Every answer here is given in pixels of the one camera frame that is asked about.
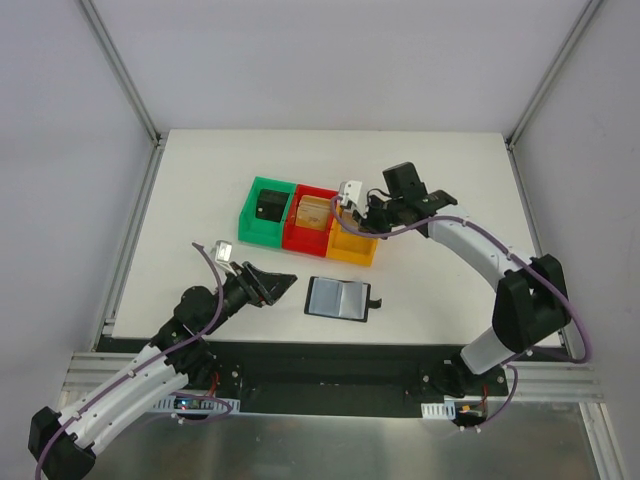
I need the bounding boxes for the black leather card holder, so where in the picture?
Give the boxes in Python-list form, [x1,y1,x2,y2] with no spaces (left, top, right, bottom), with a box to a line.
[304,276,382,323]

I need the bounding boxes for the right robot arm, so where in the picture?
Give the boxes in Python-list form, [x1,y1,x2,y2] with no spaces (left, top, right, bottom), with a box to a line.
[339,162,571,395]

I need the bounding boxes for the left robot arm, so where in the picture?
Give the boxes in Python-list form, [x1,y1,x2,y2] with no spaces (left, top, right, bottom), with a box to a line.
[28,262,297,479]

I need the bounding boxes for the gold card stack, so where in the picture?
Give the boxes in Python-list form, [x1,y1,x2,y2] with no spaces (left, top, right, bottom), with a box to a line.
[294,195,330,231]

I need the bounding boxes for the black card stack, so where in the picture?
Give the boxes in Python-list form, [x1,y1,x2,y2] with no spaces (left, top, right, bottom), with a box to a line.
[255,189,289,223]

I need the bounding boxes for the yellow plastic bin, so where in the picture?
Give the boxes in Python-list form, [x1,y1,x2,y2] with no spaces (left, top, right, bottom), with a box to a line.
[325,213,378,267]

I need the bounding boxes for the red plastic bin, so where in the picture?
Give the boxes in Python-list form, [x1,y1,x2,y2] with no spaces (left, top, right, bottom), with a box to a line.
[282,184,338,257]

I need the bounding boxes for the green plastic bin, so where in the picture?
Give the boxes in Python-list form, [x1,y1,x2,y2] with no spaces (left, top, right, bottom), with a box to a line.
[238,177,296,249]

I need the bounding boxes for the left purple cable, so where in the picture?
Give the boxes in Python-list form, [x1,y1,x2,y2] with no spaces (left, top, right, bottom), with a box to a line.
[34,241,226,476]

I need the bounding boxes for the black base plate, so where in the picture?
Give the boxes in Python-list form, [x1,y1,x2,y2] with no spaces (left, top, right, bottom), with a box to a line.
[97,335,519,419]

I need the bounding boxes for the left white cable duct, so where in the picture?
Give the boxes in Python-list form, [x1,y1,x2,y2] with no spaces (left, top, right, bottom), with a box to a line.
[149,393,241,416]

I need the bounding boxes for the white cable duct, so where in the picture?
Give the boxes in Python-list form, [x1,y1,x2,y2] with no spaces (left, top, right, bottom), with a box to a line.
[421,400,456,421]
[149,393,241,416]

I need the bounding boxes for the left aluminium frame post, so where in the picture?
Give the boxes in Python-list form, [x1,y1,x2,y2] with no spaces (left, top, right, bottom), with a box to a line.
[76,0,162,146]

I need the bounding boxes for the aluminium frame post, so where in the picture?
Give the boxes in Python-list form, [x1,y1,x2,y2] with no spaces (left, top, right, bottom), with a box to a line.
[505,0,607,151]
[76,0,162,146]

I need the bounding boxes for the right white cable duct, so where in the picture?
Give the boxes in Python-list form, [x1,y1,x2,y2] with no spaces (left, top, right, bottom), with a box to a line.
[421,400,456,421]

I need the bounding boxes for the right aluminium frame post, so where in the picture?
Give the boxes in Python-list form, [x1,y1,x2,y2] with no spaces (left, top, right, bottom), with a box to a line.
[505,0,607,151]

